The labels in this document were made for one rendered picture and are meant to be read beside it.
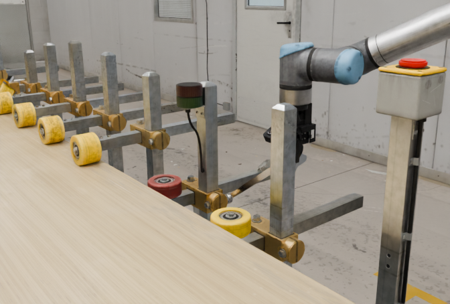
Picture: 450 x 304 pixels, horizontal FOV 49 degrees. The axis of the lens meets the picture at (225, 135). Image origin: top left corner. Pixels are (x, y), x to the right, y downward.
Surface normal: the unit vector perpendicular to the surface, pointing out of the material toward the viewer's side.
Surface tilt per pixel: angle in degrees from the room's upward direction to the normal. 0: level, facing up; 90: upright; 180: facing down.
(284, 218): 90
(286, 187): 90
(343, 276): 0
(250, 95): 90
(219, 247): 0
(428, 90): 90
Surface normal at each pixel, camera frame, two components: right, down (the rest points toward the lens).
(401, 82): -0.78, 0.18
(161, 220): -0.01, -0.96
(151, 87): 0.63, 0.21
